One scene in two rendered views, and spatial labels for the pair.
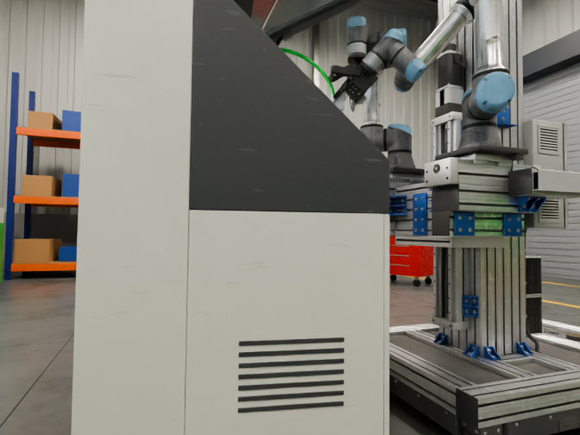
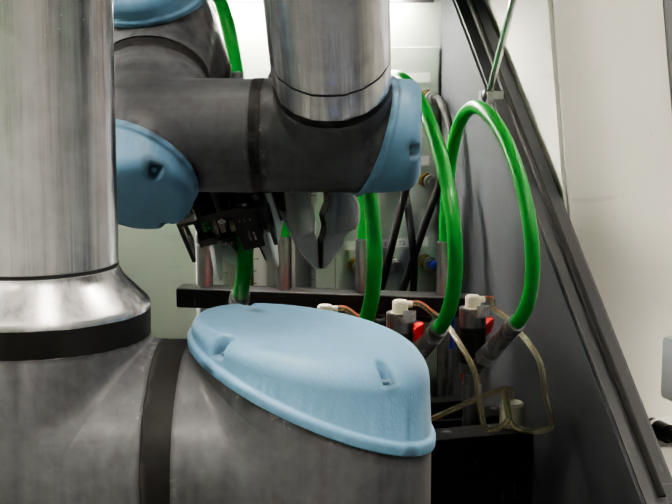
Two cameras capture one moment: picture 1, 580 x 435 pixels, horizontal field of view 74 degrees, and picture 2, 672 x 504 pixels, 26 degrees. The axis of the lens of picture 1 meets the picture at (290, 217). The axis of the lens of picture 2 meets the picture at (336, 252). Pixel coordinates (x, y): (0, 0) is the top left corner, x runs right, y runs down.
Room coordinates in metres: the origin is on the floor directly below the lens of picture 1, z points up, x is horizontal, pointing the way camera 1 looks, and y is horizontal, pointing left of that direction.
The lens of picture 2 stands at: (1.34, -1.39, 1.43)
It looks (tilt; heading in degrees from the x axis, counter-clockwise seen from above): 10 degrees down; 83
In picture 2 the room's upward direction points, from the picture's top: straight up
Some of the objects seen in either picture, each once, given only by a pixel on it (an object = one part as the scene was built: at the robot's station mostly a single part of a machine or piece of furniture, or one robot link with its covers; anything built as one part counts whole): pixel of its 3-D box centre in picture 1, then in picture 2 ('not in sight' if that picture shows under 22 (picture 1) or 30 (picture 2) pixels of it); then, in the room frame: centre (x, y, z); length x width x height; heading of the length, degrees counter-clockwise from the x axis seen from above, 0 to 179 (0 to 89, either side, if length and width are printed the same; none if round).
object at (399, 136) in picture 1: (398, 138); not in sight; (1.89, -0.54, 1.20); 0.13 x 0.12 x 0.14; 70
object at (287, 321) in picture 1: (275, 323); not in sight; (1.43, 0.05, 0.39); 0.70 x 0.58 x 0.79; 10
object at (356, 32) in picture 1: (356, 33); not in sight; (1.48, -0.26, 1.52); 0.09 x 0.08 x 0.11; 160
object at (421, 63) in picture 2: not in sight; (390, 178); (1.63, 0.32, 1.20); 0.13 x 0.03 x 0.31; 10
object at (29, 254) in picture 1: (116, 183); not in sight; (6.30, 2.88, 1.50); 2.78 x 0.86 x 3.00; 109
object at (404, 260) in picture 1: (404, 254); not in sight; (5.56, -1.67, 0.43); 0.70 x 0.46 x 0.86; 44
